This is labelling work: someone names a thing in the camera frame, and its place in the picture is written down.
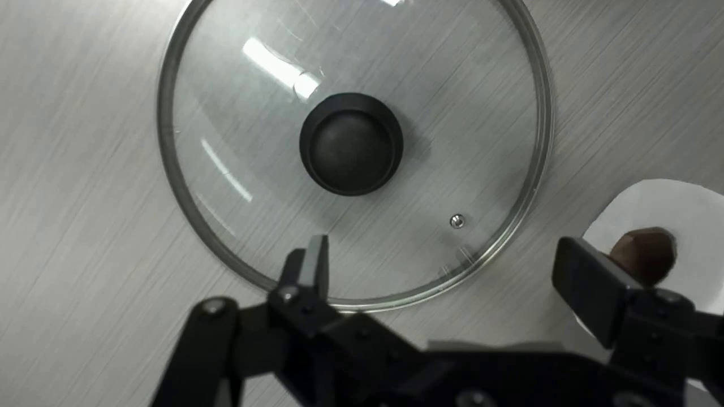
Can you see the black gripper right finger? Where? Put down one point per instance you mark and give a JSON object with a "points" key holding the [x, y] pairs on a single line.
{"points": [[595, 285]]}

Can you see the white paper towel roll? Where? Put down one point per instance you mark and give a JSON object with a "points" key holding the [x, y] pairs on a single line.
{"points": [[680, 212]]}

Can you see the round glass lid black knob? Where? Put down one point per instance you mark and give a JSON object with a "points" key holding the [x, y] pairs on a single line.
{"points": [[353, 143]]}

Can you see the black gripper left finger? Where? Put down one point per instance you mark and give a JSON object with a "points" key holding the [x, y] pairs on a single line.
{"points": [[312, 273]]}

